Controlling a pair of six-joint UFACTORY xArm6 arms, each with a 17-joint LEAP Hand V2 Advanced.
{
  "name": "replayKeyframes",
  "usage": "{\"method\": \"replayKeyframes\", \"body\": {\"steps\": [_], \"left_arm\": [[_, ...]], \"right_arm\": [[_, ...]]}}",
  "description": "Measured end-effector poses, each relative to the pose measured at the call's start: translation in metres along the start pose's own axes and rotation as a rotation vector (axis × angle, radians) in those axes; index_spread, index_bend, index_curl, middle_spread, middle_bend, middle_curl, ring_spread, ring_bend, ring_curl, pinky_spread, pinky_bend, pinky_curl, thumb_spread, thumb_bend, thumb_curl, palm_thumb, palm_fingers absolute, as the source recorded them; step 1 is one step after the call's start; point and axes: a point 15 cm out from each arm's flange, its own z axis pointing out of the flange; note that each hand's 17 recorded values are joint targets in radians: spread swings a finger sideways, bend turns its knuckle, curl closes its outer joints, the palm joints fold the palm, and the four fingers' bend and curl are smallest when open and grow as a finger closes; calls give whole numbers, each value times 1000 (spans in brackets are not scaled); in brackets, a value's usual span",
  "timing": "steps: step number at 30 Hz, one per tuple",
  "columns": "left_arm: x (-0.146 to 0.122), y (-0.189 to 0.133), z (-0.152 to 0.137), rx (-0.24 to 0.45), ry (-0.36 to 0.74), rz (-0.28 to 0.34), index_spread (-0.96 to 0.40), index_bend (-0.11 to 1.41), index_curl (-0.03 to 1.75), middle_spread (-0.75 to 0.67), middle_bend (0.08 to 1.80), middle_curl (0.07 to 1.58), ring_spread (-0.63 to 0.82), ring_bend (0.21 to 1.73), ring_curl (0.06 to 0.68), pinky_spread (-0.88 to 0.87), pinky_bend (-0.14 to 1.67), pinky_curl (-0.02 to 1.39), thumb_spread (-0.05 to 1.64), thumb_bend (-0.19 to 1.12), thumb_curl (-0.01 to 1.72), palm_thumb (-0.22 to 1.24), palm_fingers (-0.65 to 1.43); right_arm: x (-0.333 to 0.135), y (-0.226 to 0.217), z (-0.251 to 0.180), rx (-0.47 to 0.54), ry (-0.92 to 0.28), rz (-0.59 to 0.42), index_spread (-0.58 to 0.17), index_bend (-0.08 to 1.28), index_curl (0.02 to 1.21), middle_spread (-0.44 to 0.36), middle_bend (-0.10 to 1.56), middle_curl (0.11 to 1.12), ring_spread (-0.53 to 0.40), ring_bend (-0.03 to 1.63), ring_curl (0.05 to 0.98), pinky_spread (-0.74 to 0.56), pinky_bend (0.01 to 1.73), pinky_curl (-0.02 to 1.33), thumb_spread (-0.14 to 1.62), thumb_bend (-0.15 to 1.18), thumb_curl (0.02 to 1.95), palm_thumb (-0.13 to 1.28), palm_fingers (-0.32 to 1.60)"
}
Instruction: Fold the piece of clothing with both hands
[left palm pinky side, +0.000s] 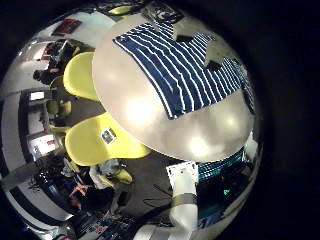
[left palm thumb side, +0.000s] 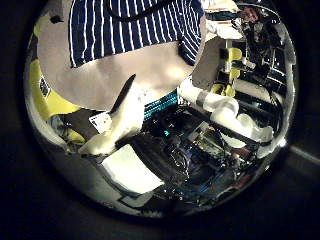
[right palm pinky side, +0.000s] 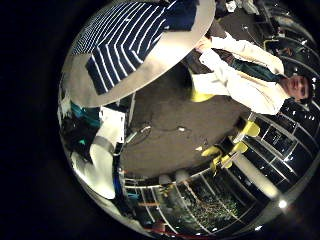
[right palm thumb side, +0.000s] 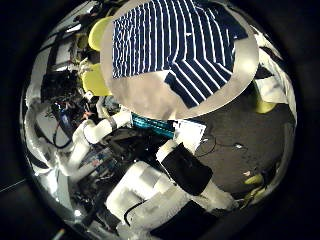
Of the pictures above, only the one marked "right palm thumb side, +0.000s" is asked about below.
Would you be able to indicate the blue white striped shirt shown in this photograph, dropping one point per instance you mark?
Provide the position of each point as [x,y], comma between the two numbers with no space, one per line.
[180,43]

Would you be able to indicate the teal lit control box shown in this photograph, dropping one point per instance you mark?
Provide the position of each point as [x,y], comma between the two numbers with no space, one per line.
[151,124]

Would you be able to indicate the yellow chair with sticker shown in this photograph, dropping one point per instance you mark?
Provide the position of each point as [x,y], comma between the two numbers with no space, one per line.
[95,81]

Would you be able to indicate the white paper sheet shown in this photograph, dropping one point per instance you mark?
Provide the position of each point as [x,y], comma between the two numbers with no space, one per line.
[190,133]

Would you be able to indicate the black computer monitor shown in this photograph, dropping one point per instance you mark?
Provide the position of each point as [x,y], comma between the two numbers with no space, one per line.
[59,86]

